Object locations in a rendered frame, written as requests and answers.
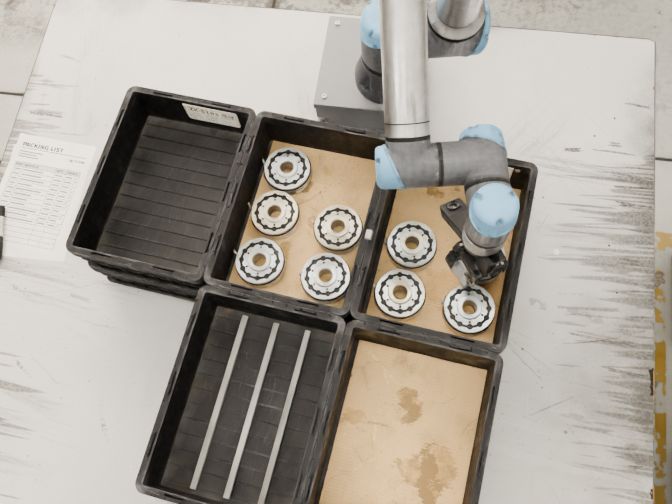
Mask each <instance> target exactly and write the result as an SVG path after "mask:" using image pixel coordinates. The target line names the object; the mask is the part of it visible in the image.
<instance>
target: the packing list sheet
mask: <svg viewBox="0 0 672 504"><path fill-rule="evenodd" d="M96 148H97V147H94V146H89V145H83V144H77V143H72V142H66V141H60V140H55V139H49V138H43V137H38V136H33V135H28V134H24V133H20V135H19V138H18V141H17V144H14V147H13V151H12V155H11V158H10V162H9V164H8V167H7V169H6V171H5V174H4V176H3V179H2V181H1V184H0V205H3V206H5V223H4V236H3V252H2V256H10V257H19V258H29V259H39V260H49V261H58V262H64V259H65V255H66V251H67V249H66V241H67V239H68V236H69V234H70V231H71V229H72V226H73V224H74V221H75V217H76V214H77V210H78V206H79V202H80V199H81V195H82V191H83V187H84V184H85V180H86V176H87V172H88V170H89V167H90V164H91V162H92V159H93V156H94V153H95V151H96Z"/></svg>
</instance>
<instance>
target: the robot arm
mask: <svg viewBox="0 0 672 504"><path fill-rule="evenodd" d="M490 27H491V14H490V8H489V4H488V2H487V1H486V0H431V1H430V2H426V0H372V1H370V3H369V4H368V5H367V6H366V7H365V9H364V10H363V13H362V16H361V24H360V29H359V32H360V38H361V56H360V58H359V60H358V61H357V64H356V67H355V82H356V86H357V88H358V90H359V91H360V93H361V94H362V95H363V96H364V97H365V98H367V99H368V100H370V101H372V102H375V103H378V104H384V124H385V144H383V145H382V146H378V147H376V148H375V169H376V182H377V185H378V187H379V188H381V189H403V190H406V189H413V188H429V187H446V186H462V185H464V190H465V195H466V204H467V205H466V204H465V203H464V202H463V201H462V200H461V199H460V198H456V199H454V200H452V201H449V202H447V203H445V204H443V205H440V211H441V216H442V218H443V219H444V220H445V221H446V223H447V224H448V225H449V226H450V227H451V228H452V230H453V231H454V232H455V233H456V234H457V236H458V237H459V238H460V239H461V241H459V242H457V243H456V244H455V245H454V247H453V248H452V249H453V250H451V251H449V253H448V254H447V256H446V257H445V260H446V262H447V264H448V266H449V268H450V270H451V272H452V273H455V275H456V276H457V278H458V279H459V281H460V282H461V283H462V285H463V286H467V282H466V279H467V280H468V282H469V284H470V286H471V288H472V287H473V286H474V284H475V282H476V281H477V280H479V279H481V278H484V277H488V275H490V277H491V278H492V277H493V276H495V275H497V274H499V273H500V271H501V270H502V272H503V273H504V272H505V271H506V269H507V267H508V265H509V263H508V262H507V260H506V257H505V255H504V253H503V252H502V250H501V248H502V247H503V245H504V243H505V241H506V239H507V237H508V235H509V233H510V231H511V229H512V228H513V227H514V225H515V224H516V222H517V219H518V215H519V208H520V204H519V199H518V197H517V195H516V194H515V192H514V191H513V190H512V187H511V184H510V177H509V169H508V162H507V155H508V154H507V149H506V146H505V141H504V137H503V133H502V131H501V130H500V129H499V128H498V127H496V126H494V125H491V124H477V125H476V126H470V127H467V128H466V129H464V130H463V131H462V132H461V133H460V135H459V140H458V141H447V142H431V138H430V108H429V73H428V59H430V58H444V57H458V56H461V57H468V56H471V55H477V54H480V53H481V52H482V51H483V50H484V49H485V47H486V45H487V43H488V39H489V33H490ZM501 262H504V264H503V265H502V264H501ZM466 269H467V271H468V273H467V276H466V278H465V275H464V272H465V270H466ZM469 275H470V276H471V278H472V280H473V282H471V280H470V278H469Z"/></svg>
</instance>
